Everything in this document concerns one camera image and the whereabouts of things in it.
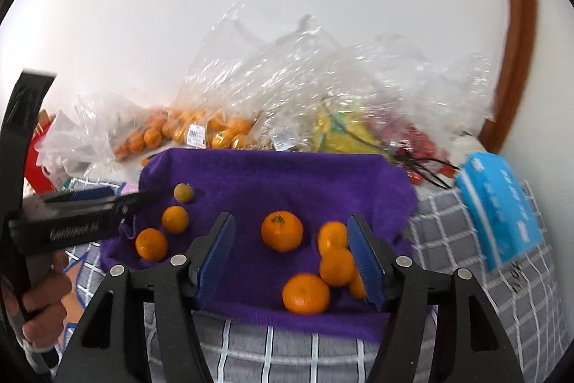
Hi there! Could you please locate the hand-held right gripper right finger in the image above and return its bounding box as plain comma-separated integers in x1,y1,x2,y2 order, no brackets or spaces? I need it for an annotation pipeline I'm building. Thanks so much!
346,213,525,383

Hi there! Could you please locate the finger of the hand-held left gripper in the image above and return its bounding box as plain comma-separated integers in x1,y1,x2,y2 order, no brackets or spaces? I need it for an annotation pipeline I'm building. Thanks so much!
114,189,162,217
42,186,121,204

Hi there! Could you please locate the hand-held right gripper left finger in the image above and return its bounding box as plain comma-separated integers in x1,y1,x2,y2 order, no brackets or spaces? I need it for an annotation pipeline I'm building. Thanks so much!
54,211,237,383

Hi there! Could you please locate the oval mandarin orange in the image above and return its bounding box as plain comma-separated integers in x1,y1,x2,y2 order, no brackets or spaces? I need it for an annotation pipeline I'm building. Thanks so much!
348,273,369,300

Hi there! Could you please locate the small yellowish mandarin orange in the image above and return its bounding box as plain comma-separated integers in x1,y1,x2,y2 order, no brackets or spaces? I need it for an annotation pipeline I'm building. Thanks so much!
319,247,357,288

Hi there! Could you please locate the small green round fruit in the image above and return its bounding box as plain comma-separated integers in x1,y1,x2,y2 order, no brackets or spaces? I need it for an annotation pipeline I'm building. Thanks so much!
173,183,195,204

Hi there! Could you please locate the large stemmed mandarin orange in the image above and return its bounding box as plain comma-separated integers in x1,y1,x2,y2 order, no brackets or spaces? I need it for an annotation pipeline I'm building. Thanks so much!
261,211,304,253

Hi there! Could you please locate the purple towel lined tray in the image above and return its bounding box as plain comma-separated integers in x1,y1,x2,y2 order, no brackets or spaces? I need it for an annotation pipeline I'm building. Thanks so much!
99,147,418,343

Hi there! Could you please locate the person's left hand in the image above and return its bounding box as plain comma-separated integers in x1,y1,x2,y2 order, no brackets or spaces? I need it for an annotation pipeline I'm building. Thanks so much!
20,251,72,353

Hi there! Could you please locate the red paper bag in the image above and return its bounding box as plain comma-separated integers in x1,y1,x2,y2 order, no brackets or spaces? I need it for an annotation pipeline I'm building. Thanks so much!
24,109,59,193

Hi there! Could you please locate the white plastic bag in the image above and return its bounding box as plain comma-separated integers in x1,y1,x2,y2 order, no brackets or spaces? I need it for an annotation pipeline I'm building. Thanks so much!
36,109,113,177

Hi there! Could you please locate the small clear bag of mandarins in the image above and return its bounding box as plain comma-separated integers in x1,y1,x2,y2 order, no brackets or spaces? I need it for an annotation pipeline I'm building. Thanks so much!
74,93,173,162

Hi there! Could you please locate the labelled clear bag of mandarins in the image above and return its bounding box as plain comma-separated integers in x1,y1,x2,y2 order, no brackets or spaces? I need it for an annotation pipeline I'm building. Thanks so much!
168,1,315,153

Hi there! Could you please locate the clear bag of yellow fruit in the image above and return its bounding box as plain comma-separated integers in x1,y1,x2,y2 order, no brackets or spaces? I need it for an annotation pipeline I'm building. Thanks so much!
269,19,404,162

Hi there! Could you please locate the grey checkered blanket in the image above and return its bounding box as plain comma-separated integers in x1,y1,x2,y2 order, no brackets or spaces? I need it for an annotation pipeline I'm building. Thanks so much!
58,168,574,383

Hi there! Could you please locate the blue tissue pack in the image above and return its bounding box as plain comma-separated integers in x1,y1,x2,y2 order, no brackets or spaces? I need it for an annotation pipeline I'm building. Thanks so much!
455,153,544,272

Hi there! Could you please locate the clear bag of red fruit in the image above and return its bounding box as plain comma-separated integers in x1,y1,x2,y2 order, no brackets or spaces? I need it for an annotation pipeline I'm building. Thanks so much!
359,35,498,177

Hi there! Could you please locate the black cable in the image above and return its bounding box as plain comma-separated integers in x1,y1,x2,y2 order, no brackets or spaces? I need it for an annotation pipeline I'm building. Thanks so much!
345,127,458,188

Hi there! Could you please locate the brown wooden door frame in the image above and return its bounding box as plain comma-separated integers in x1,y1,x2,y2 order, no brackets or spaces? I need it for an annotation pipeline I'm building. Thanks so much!
477,0,539,155

